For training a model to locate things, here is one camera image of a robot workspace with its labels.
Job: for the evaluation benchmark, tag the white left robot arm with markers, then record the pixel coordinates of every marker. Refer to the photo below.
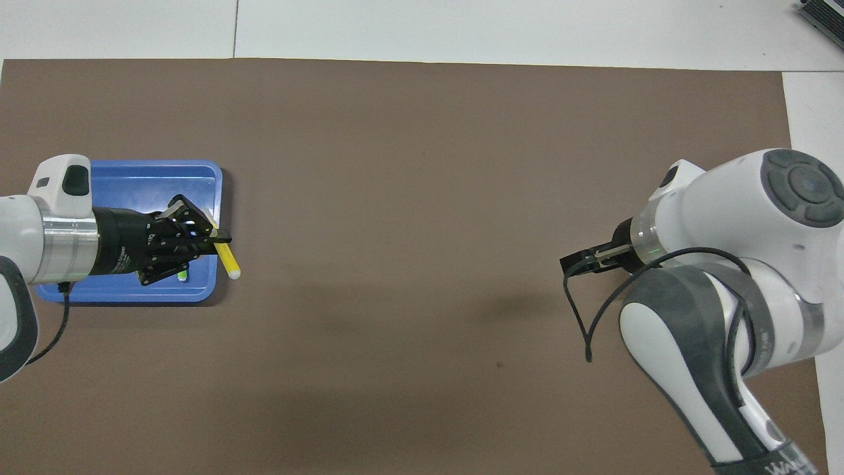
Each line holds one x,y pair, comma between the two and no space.
26,231

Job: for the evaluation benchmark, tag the green pen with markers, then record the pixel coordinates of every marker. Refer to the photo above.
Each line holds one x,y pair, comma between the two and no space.
182,274

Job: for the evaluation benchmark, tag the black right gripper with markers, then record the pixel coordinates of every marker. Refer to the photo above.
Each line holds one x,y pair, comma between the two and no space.
625,247

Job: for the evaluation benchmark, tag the blue plastic tray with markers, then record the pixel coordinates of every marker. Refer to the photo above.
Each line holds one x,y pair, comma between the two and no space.
132,185

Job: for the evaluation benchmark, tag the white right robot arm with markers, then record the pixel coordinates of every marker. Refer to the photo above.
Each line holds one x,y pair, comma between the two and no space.
725,218

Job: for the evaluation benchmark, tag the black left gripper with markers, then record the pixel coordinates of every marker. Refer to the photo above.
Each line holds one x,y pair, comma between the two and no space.
125,241

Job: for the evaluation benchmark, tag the brown table mat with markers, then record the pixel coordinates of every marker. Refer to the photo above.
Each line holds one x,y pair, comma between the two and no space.
422,165

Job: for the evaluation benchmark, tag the yellow pen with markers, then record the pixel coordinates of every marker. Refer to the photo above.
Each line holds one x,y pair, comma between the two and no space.
231,264

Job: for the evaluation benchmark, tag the dark striped box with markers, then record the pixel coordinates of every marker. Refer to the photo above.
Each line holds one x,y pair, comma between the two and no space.
827,16

